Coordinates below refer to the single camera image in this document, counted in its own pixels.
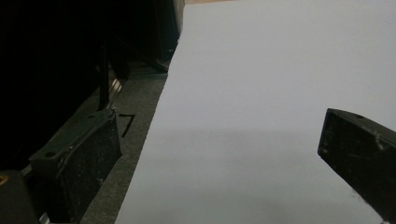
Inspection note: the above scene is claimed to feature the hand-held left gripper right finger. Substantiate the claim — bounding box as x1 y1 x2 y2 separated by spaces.
317 107 396 224

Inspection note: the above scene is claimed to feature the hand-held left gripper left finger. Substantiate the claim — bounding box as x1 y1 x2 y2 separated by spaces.
28 107 123 224

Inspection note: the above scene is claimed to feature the dark metal stand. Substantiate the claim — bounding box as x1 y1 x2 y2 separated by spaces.
96 36 132 112

